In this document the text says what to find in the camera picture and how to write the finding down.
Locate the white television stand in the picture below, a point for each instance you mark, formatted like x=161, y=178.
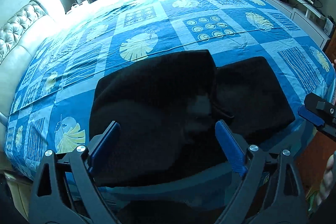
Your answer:
x=288, y=6

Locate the white nightstand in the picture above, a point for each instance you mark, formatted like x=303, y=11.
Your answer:
x=77, y=6

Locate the blue patterned bed sheet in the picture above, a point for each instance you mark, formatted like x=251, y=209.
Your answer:
x=183, y=8

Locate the beige tufted leather bed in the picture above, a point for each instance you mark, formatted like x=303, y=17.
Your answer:
x=23, y=29

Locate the person's right hand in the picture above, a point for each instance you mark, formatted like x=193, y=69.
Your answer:
x=329, y=179

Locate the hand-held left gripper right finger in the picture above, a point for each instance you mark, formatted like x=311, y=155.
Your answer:
x=231, y=148

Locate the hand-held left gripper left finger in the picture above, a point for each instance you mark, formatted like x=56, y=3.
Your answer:
x=103, y=144

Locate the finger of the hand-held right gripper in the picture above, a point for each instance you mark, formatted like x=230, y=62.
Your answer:
x=309, y=114

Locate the black studded pants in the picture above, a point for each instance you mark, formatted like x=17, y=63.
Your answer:
x=157, y=98

